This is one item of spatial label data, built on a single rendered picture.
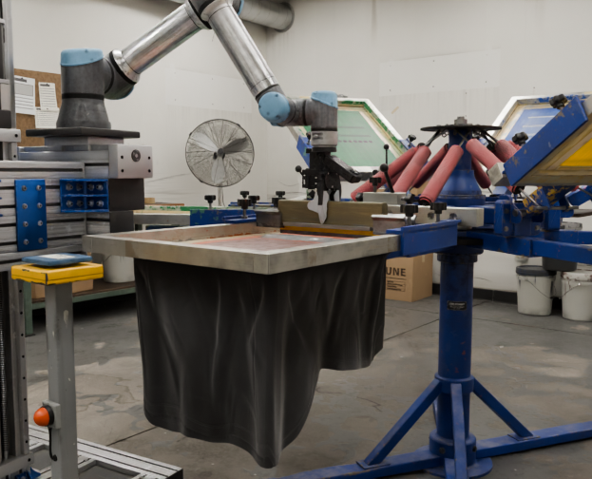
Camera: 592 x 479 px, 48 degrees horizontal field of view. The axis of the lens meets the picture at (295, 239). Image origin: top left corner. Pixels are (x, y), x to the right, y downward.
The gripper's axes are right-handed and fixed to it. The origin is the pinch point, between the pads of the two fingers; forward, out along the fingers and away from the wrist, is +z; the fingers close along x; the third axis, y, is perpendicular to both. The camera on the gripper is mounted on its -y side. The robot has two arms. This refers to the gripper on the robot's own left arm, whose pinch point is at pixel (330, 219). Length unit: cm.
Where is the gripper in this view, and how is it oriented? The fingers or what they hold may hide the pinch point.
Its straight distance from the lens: 186.2
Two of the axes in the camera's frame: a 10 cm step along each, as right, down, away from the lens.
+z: 0.0, 10.0, 1.0
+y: -7.8, -0.6, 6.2
